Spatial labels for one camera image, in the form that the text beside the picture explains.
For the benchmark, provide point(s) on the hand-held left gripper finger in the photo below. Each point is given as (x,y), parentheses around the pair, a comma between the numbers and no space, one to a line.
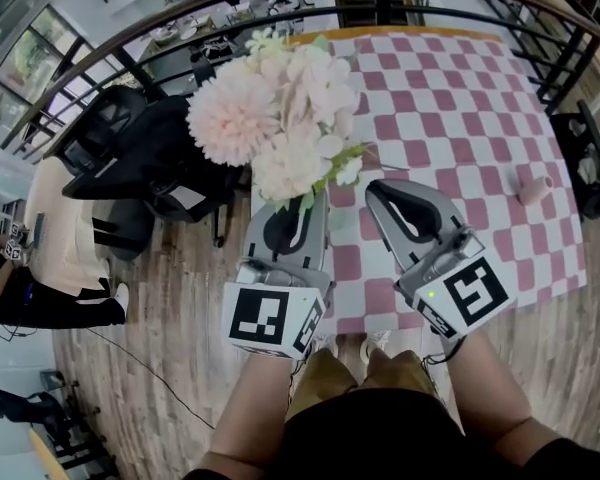
(254,243)
(320,243)

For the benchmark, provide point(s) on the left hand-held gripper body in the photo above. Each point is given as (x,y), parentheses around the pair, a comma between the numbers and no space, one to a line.
(265,313)

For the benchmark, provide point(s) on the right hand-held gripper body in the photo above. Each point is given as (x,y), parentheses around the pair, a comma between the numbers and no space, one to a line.
(465,293)

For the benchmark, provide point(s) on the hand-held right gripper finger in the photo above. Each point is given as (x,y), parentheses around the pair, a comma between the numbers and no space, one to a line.
(445,215)
(392,238)

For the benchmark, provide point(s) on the small pink vase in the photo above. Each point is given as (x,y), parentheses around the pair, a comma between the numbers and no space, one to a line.
(535,189)

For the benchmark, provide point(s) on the pink and white flower bouquet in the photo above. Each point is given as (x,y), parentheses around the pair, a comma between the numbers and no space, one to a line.
(230,118)

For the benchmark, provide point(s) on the person's right forearm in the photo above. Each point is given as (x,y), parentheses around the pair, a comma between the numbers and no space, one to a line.
(490,398)

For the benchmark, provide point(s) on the person's left forearm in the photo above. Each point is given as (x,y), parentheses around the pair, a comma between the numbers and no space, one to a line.
(250,418)

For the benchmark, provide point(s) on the person's left white shoe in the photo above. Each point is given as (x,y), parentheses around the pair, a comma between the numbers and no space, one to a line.
(327,344)

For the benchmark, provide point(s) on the person's white shoe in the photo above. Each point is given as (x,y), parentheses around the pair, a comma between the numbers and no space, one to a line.
(377,340)
(327,344)

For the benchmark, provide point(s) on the white paper label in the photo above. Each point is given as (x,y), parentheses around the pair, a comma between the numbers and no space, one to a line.
(189,197)

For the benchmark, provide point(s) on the person's olive shorts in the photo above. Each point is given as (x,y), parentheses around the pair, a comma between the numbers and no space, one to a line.
(330,378)

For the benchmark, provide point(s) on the pink white checkered tablecloth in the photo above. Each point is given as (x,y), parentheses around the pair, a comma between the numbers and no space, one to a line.
(455,118)

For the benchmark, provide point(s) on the person's right white shoe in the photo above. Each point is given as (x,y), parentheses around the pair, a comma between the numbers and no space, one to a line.
(377,340)

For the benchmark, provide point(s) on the black mesh office chair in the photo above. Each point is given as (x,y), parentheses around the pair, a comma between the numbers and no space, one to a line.
(145,143)

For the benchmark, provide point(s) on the person's black shirt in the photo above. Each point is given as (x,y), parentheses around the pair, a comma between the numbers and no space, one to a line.
(370,433)

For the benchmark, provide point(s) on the round table with beige cloth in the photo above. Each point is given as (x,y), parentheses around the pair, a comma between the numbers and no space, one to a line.
(65,248)

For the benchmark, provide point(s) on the wooden table with white legs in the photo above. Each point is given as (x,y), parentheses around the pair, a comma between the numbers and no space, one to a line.
(405,30)

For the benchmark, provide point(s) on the black railing with wooden handrail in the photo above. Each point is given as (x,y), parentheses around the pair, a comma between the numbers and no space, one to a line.
(575,75)

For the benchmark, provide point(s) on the dark staircase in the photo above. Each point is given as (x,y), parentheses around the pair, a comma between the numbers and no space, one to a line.
(370,3)

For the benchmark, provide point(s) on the large glass window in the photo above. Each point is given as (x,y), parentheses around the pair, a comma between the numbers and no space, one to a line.
(35,63)

